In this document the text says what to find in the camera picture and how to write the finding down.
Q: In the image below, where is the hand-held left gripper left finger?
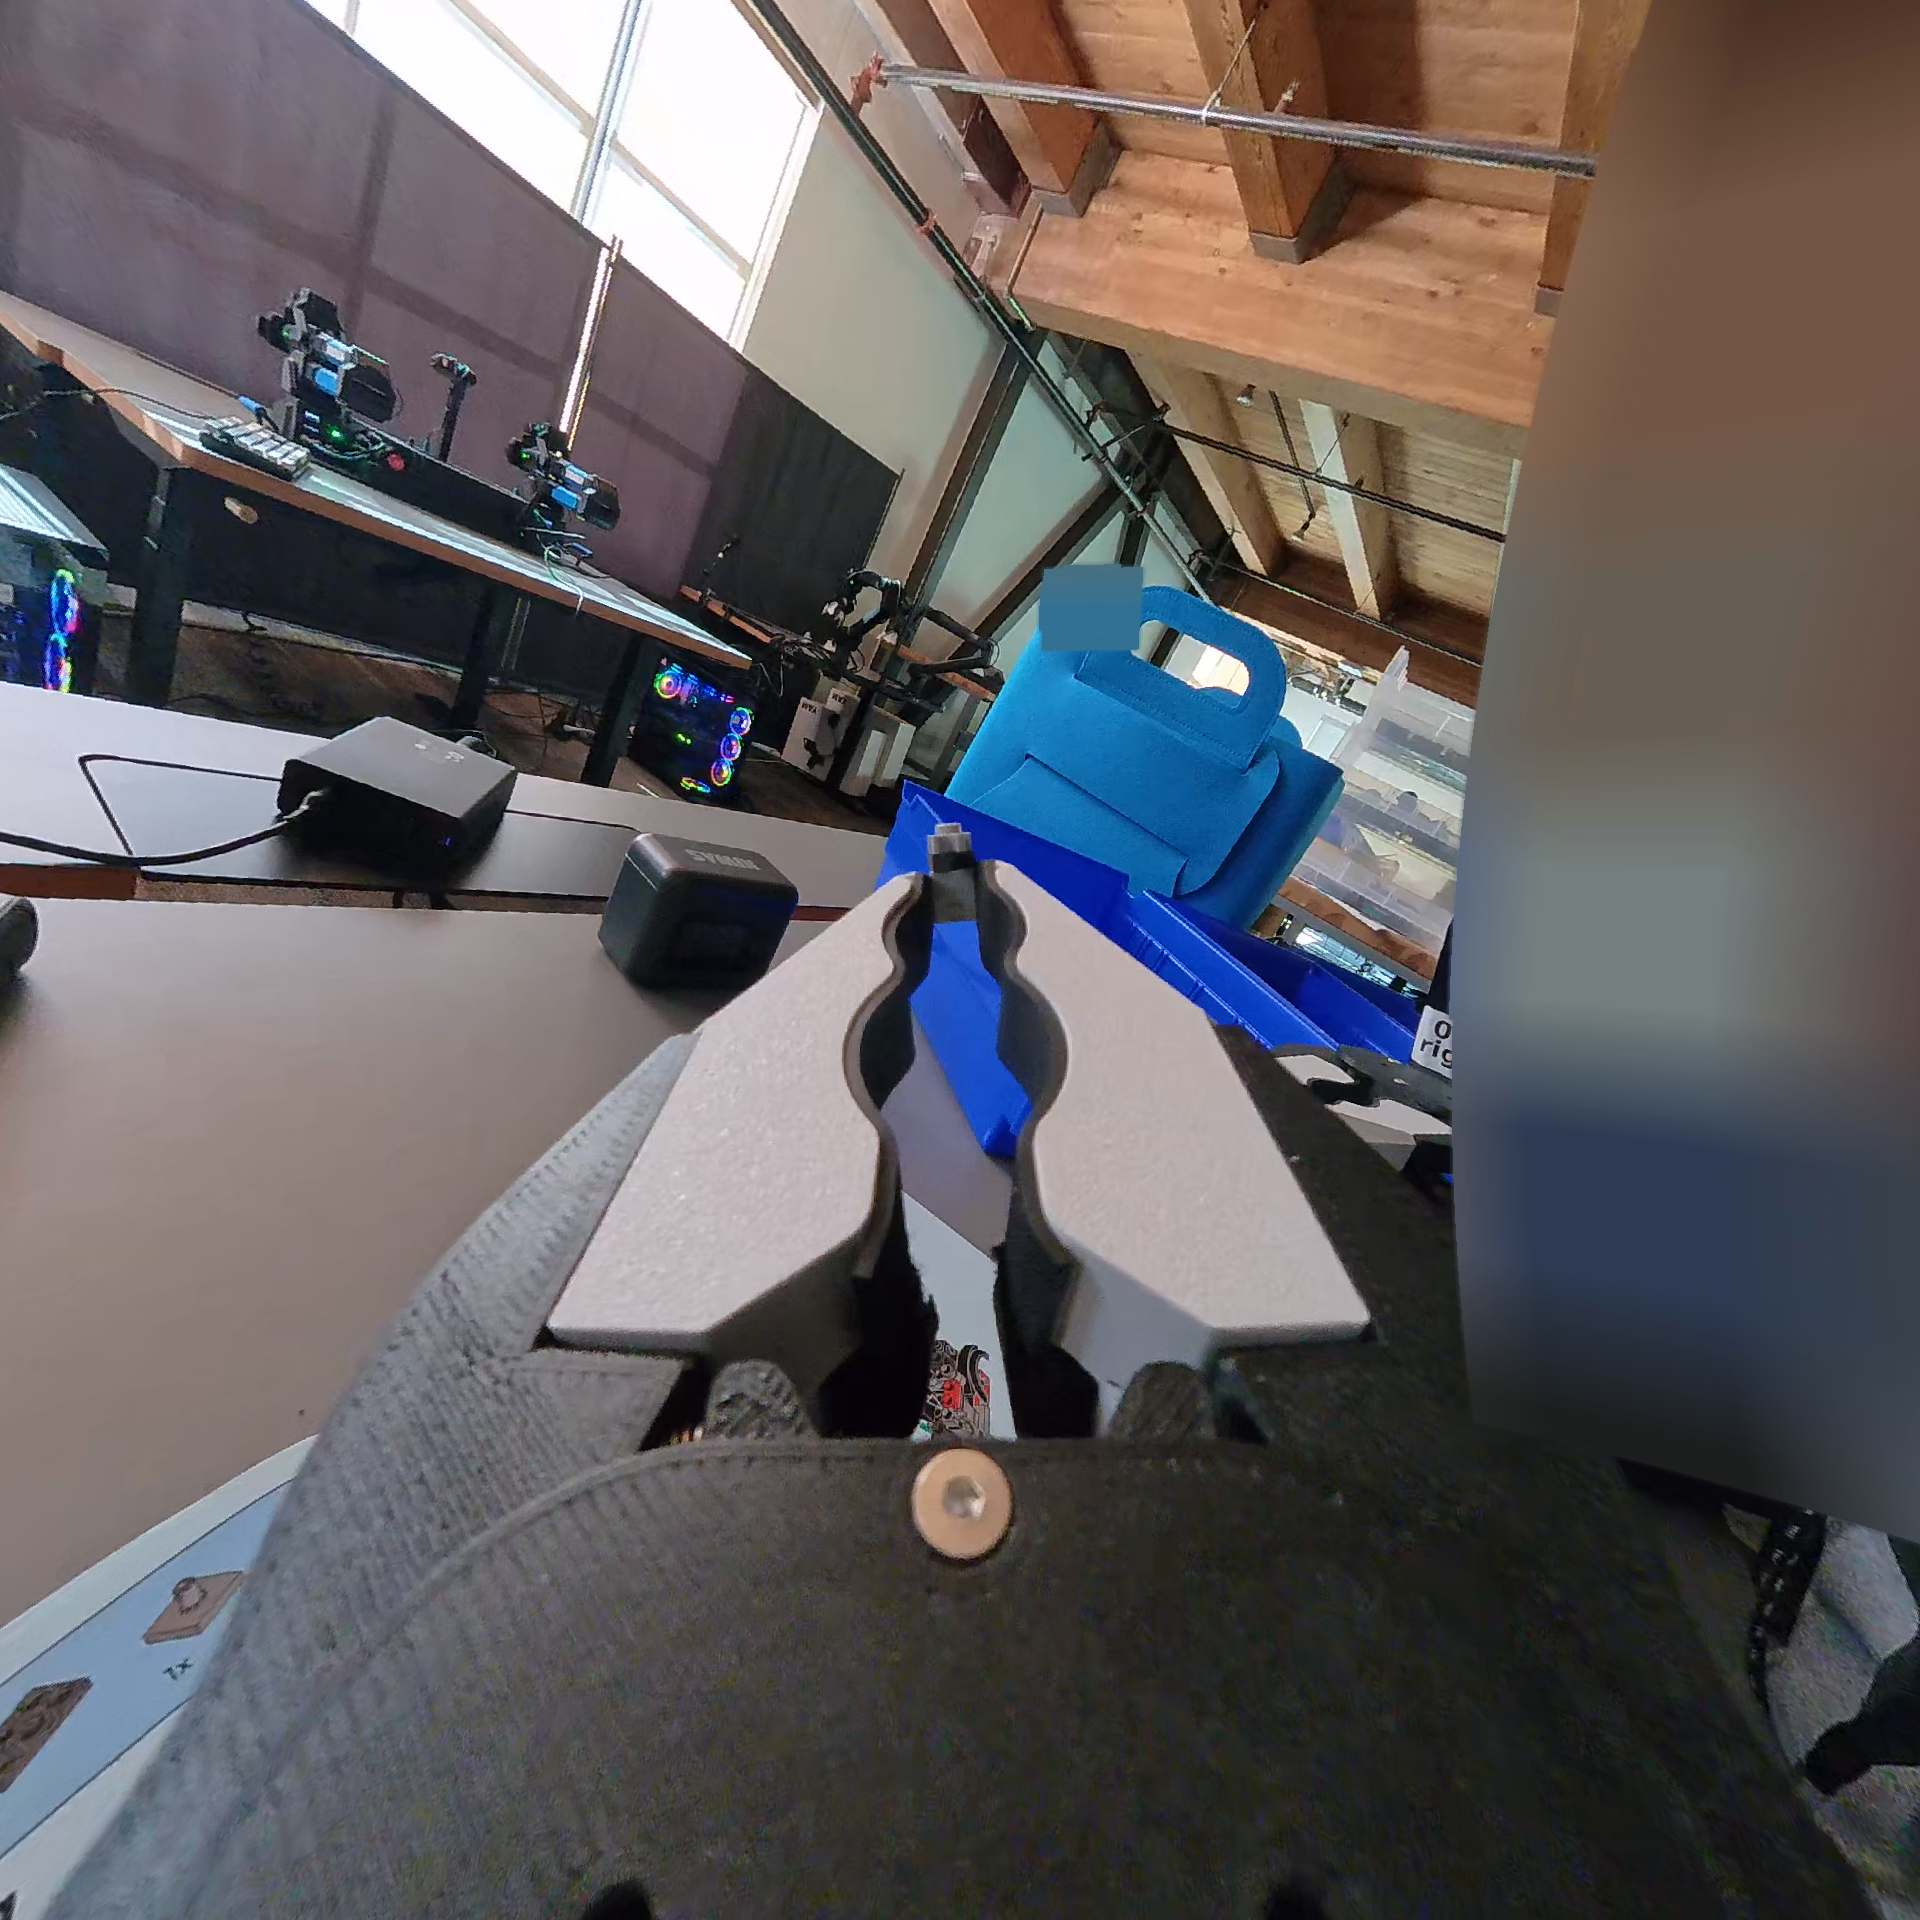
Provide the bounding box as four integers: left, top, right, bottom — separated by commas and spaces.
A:
544, 873, 932, 1431

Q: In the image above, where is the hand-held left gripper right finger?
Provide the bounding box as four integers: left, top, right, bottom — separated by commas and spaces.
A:
971, 865, 1377, 1440

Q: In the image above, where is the grey desk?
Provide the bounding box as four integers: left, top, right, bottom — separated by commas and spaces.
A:
0, 896, 1010, 1630

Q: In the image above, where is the small black cube case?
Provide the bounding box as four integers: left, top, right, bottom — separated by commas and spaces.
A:
600, 833, 800, 993

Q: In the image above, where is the clear plastic drawer unit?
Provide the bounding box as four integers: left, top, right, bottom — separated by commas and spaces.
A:
1289, 646, 1480, 962

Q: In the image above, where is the adjoining grey table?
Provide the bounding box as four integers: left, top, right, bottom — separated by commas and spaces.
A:
0, 681, 895, 910

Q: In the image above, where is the black flat box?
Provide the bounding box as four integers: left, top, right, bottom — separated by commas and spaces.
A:
280, 719, 520, 881

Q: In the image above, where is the dark fabric panel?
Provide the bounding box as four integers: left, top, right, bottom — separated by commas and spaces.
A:
576, 248, 906, 634
0, 0, 617, 497

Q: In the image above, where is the wooden edged work table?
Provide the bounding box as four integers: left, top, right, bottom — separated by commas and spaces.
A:
0, 289, 754, 789

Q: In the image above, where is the person's grey sweatshirt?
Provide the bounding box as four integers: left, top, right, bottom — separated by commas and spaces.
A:
1763, 1517, 1920, 1920

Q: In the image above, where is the building instruction booklet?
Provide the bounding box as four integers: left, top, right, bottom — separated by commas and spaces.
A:
0, 1208, 1003, 1801

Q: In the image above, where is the metal ceiling pipe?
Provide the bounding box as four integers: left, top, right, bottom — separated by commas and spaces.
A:
877, 59, 1600, 178

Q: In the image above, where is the window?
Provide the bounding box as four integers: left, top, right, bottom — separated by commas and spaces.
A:
306, 0, 819, 347

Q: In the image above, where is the black cable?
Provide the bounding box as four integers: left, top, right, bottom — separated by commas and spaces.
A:
0, 750, 324, 875

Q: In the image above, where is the black white lanyard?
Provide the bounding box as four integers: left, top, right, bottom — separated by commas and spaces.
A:
1745, 1507, 1828, 1706

